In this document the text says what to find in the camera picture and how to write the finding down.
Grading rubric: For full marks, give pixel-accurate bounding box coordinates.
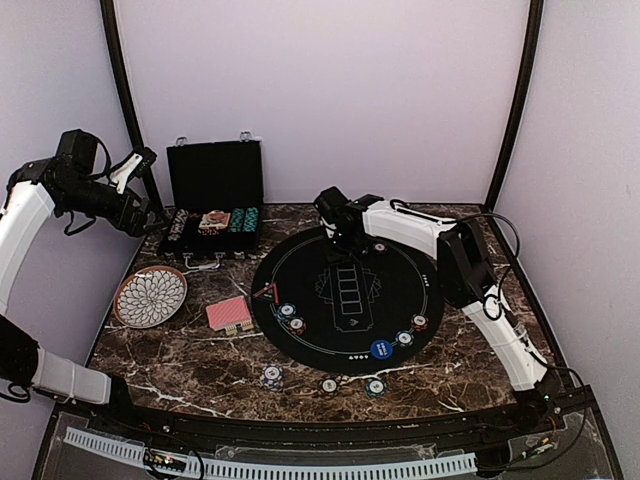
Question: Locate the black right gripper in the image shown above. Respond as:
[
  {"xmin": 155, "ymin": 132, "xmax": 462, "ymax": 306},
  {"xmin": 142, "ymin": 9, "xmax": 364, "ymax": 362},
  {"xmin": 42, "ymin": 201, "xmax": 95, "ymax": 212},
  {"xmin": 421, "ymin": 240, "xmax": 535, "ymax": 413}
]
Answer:
[{"xmin": 321, "ymin": 228, "xmax": 367, "ymax": 265}]

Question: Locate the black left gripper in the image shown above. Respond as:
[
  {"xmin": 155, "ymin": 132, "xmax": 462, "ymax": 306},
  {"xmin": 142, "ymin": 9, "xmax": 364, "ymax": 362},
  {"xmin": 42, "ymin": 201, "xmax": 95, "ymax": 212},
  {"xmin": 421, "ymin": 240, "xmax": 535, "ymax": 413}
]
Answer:
[{"xmin": 59, "ymin": 175, "xmax": 170, "ymax": 237}]

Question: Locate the orange chip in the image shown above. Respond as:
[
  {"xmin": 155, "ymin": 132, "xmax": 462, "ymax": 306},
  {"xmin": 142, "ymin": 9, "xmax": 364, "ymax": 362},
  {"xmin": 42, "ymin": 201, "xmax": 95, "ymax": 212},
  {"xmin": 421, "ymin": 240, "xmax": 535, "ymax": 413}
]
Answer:
[{"xmin": 288, "ymin": 317, "xmax": 306, "ymax": 335}]

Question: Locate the brown white chip stack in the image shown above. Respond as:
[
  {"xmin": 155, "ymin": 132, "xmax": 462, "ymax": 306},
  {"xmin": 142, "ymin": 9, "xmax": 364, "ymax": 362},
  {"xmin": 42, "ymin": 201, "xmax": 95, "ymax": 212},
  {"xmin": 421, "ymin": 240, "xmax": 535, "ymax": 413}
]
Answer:
[{"xmin": 320, "ymin": 378, "xmax": 339, "ymax": 397}]

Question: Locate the blue white chip stack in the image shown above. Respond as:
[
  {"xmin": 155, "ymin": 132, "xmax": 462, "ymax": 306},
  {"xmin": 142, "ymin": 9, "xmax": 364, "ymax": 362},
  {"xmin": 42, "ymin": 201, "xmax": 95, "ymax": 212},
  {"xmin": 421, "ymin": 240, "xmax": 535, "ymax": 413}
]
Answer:
[{"xmin": 259, "ymin": 365, "xmax": 284, "ymax": 391}]

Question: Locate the teal blue chip stack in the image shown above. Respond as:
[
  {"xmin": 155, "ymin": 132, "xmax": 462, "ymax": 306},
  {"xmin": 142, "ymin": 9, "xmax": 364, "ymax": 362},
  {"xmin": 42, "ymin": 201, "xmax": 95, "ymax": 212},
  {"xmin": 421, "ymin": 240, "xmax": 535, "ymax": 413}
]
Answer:
[{"xmin": 365, "ymin": 378, "xmax": 387, "ymax": 398}]

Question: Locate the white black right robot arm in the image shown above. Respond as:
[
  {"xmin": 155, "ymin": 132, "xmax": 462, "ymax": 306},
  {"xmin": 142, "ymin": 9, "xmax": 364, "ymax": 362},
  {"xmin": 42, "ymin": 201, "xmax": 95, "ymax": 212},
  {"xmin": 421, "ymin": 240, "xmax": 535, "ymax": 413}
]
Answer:
[{"xmin": 314, "ymin": 187, "xmax": 561, "ymax": 434}]

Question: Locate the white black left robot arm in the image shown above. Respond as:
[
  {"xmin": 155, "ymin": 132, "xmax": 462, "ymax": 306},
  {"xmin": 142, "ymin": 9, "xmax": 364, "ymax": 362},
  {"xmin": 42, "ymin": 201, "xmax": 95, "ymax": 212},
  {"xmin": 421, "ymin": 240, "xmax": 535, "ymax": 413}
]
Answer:
[{"xmin": 1, "ymin": 148, "xmax": 165, "ymax": 436}]

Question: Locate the blue tan chip row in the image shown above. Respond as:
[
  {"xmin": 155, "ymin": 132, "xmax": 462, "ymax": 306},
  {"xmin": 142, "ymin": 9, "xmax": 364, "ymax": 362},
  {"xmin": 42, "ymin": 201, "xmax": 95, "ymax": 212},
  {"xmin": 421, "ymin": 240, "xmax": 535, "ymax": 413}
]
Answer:
[{"xmin": 167, "ymin": 209, "xmax": 189, "ymax": 241}]

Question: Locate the round black poker mat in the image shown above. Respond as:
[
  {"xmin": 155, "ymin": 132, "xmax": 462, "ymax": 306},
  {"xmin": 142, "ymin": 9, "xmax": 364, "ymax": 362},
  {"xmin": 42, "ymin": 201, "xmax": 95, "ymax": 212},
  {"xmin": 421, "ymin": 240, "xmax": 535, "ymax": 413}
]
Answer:
[{"xmin": 251, "ymin": 227, "xmax": 444, "ymax": 374}]

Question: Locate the red triangular all-in button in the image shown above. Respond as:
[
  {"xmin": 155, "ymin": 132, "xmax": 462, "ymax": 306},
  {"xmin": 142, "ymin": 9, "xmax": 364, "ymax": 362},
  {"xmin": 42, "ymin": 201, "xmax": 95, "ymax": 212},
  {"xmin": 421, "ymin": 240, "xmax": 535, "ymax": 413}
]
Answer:
[{"xmin": 253, "ymin": 283, "xmax": 279, "ymax": 304}]

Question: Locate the black poker chip case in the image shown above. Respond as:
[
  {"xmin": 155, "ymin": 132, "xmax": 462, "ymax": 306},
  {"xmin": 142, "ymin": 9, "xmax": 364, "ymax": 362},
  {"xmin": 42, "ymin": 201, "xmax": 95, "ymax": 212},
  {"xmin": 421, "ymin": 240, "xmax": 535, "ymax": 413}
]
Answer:
[{"xmin": 158, "ymin": 139, "xmax": 264, "ymax": 260}]

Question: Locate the boxed card deck in case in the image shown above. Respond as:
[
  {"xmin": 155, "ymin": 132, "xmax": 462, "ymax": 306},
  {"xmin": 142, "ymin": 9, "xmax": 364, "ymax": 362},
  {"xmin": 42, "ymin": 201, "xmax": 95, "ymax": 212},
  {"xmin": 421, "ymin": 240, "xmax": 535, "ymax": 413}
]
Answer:
[{"xmin": 199, "ymin": 210, "xmax": 231, "ymax": 231}]

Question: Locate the teal chip row right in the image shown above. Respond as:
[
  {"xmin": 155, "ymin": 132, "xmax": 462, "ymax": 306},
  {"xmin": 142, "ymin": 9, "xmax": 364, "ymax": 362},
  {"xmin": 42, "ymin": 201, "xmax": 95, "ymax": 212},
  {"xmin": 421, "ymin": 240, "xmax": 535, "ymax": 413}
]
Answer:
[{"xmin": 242, "ymin": 207, "xmax": 260, "ymax": 233}]

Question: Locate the teal chip row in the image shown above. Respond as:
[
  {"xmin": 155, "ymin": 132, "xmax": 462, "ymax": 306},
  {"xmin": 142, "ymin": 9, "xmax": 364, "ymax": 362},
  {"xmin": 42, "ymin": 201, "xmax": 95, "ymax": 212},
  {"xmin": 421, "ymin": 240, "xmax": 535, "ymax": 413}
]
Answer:
[
  {"xmin": 228, "ymin": 208, "xmax": 245, "ymax": 233},
  {"xmin": 242, "ymin": 207, "xmax": 260, "ymax": 233}
]

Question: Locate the floral ceramic plate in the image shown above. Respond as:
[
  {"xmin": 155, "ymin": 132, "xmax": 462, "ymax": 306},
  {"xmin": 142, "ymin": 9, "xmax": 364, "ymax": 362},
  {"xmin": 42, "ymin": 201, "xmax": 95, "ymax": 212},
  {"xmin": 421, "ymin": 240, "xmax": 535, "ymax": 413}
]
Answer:
[{"xmin": 113, "ymin": 265, "xmax": 188, "ymax": 329}]

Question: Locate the teal chip row left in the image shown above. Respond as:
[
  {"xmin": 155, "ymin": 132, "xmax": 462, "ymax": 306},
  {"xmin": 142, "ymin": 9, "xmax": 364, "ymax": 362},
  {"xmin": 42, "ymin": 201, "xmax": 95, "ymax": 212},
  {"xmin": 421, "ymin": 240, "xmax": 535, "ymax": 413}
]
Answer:
[{"xmin": 228, "ymin": 208, "xmax": 245, "ymax": 233}]

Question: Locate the blue small blind button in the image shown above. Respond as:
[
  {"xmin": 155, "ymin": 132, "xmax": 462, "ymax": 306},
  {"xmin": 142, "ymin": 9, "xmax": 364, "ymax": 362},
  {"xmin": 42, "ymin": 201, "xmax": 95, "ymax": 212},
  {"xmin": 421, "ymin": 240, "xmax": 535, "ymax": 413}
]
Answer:
[{"xmin": 370, "ymin": 340, "xmax": 394, "ymax": 360}]

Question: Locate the red playing card deck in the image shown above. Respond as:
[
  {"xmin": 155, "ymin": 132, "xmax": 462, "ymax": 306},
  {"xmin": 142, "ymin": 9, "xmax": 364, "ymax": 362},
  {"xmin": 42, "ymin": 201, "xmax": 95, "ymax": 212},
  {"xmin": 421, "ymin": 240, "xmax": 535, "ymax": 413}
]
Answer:
[{"xmin": 206, "ymin": 296, "xmax": 254, "ymax": 336}]

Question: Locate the black left frame post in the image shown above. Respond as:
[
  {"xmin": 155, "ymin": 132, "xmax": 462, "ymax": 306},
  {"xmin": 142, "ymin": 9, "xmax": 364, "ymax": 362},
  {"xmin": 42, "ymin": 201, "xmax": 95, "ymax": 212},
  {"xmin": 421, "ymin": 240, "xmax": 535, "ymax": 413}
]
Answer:
[{"xmin": 99, "ymin": 0, "xmax": 166, "ymax": 221}]

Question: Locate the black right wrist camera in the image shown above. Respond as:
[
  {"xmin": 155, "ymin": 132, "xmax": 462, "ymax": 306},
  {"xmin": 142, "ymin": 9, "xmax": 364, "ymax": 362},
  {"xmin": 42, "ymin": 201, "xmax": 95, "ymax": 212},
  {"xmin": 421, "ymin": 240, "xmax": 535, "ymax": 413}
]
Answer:
[{"xmin": 313, "ymin": 186, "xmax": 349, "ymax": 224}]

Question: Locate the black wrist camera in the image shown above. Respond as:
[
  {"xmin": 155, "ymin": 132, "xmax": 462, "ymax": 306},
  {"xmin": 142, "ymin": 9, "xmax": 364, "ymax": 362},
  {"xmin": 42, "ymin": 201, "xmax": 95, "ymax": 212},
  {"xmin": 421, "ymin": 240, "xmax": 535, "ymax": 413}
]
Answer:
[
  {"xmin": 313, "ymin": 186, "xmax": 349, "ymax": 224},
  {"xmin": 56, "ymin": 129, "xmax": 98, "ymax": 175}
]

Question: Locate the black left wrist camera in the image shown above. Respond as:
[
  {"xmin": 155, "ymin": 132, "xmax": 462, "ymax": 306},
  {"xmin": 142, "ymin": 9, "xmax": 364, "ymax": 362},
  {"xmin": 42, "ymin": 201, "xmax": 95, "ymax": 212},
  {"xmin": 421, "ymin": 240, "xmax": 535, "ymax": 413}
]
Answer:
[{"xmin": 56, "ymin": 129, "xmax": 98, "ymax": 175}]

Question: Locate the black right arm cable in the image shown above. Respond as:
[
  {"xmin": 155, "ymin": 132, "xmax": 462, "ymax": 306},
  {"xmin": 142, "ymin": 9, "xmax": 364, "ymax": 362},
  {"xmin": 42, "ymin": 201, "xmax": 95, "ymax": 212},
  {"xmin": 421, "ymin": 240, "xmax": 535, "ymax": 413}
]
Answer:
[{"xmin": 389, "ymin": 198, "xmax": 591, "ymax": 401}]

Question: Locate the white cable duct strip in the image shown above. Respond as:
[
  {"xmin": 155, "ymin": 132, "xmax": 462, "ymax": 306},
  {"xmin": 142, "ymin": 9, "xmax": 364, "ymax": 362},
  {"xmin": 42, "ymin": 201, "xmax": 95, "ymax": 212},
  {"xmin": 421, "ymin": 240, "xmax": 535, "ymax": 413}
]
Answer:
[{"xmin": 63, "ymin": 427, "xmax": 478, "ymax": 479}]

